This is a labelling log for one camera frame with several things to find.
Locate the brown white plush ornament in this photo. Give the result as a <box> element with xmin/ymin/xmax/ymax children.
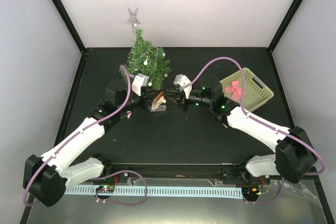
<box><xmin>151</xmin><ymin>95</ymin><xmax>166</xmax><ymax>107</ymax></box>

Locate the clear battery box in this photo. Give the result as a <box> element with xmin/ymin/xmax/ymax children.
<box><xmin>150</xmin><ymin>104</ymin><xmax>166</xmax><ymax>112</ymax></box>

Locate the pink cone ornament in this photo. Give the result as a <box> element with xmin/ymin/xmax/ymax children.
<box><xmin>127</xmin><ymin>111</ymin><xmax>132</xmax><ymax>119</ymax></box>

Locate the small green christmas tree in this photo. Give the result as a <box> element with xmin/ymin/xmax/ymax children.
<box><xmin>124</xmin><ymin>29</ymin><xmax>171</xmax><ymax>90</ymax></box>

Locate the string of white lights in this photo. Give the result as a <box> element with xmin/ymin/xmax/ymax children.
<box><xmin>122</xmin><ymin>48</ymin><xmax>170</xmax><ymax>87</ymax></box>

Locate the pink star ornament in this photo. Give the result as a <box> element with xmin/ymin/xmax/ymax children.
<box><xmin>224</xmin><ymin>80</ymin><xmax>246</xmax><ymax>101</ymax></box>

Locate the green plastic basket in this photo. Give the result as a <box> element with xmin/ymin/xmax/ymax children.
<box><xmin>220</xmin><ymin>68</ymin><xmax>274</xmax><ymax>112</ymax></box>

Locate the silver star tree topper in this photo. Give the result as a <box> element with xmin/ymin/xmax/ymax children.
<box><xmin>124</xmin><ymin>7</ymin><xmax>141</xmax><ymax>34</ymax></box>

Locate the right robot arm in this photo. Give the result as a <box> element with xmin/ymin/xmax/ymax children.
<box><xmin>167</xmin><ymin>74</ymin><xmax>317</xmax><ymax>184</ymax></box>

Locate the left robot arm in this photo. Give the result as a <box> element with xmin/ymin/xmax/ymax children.
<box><xmin>23</xmin><ymin>80</ymin><xmax>165</xmax><ymax>207</ymax></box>

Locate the small circuit board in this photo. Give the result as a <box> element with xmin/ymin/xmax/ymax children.
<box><xmin>96</xmin><ymin>185</ymin><xmax>115</xmax><ymax>194</ymax></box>

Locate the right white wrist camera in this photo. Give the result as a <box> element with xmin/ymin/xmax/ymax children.
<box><xmin>173</xmin><ymin>74</ymin><xmax>192</xmax><ymax>99</ymax></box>

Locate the black aluminium rail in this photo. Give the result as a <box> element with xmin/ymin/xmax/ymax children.
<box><xmin>78</xmin><ymin>163</ymin><xmax>318</xmax><ymax>186</ymax></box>

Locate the light blue slotted cable duct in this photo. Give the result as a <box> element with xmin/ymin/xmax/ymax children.
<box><xmin>65</xmin><ymin>185</ymin><xmax>243</xmax><ymax>199</ymax></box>

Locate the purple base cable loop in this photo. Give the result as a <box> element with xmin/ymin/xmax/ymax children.
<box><xmin>94</xmin><ymin>170</ymin><xmax>148</xmax><ymax>205</ymax></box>

